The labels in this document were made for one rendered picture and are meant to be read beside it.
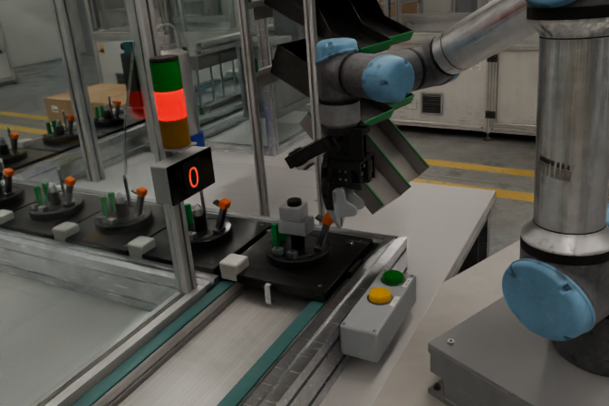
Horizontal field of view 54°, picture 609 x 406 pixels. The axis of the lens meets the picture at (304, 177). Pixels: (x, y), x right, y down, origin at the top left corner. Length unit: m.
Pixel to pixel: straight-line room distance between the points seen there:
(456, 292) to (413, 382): 0.31
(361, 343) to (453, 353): 0.16
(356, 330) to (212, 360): 0.25
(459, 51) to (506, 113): 4.21
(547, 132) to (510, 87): 4.39
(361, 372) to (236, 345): 0.23
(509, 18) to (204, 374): 0.74
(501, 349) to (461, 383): 0.08
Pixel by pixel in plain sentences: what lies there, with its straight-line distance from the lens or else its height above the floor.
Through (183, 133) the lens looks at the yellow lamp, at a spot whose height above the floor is 1.28.
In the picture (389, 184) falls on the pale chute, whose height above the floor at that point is 1.02.
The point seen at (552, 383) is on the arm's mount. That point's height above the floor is 0.95.
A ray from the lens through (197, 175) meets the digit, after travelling 1.09.
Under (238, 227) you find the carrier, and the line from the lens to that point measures 1.42.
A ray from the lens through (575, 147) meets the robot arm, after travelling 0.76.
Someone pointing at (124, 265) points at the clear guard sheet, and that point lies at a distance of 1.06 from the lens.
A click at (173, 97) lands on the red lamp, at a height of 1.35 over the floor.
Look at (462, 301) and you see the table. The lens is 1.31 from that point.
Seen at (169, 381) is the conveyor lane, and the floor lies 0.92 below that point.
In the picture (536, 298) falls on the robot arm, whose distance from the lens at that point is 0.82.
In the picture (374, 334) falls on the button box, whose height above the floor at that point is 0.96.
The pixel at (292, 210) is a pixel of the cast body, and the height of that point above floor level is 1.08.
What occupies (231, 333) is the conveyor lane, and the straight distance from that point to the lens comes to 1.14.
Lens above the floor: 1.55
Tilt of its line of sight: 20 degrees down
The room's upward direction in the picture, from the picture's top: 5 degrees counter-clockwise
